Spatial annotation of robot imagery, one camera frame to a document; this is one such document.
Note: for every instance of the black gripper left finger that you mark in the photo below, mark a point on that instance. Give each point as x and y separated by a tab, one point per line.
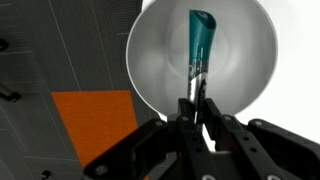
160	150

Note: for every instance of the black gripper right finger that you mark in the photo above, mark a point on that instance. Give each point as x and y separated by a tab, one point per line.
266	150

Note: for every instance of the teal and white marker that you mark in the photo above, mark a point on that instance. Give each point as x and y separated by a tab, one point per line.
200	43

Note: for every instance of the white bowl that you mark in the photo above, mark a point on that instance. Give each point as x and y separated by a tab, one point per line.
156	56

